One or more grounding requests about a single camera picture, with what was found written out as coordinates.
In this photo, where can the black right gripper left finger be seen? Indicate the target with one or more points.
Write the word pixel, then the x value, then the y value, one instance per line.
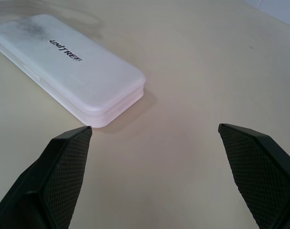
pixel 56 181

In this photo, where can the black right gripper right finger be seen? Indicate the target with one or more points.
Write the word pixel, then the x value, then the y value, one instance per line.
pixel 257 174

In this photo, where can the white plastic case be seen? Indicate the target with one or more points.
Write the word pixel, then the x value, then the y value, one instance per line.
pixel 63 69

